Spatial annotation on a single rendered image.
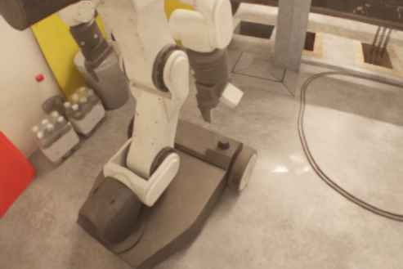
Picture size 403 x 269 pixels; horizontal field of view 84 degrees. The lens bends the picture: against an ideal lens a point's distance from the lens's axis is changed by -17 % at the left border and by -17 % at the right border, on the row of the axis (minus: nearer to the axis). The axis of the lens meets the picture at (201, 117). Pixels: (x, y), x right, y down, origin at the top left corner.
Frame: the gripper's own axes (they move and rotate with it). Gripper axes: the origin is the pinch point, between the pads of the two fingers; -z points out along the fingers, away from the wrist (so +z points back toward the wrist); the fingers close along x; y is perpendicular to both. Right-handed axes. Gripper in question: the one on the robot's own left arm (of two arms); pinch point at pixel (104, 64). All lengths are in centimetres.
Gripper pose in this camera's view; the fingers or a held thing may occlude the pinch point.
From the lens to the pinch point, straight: 96.5
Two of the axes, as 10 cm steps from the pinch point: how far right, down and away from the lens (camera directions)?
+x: 4.8, -7.6, 4.4
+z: -1.6, -5.8, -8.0
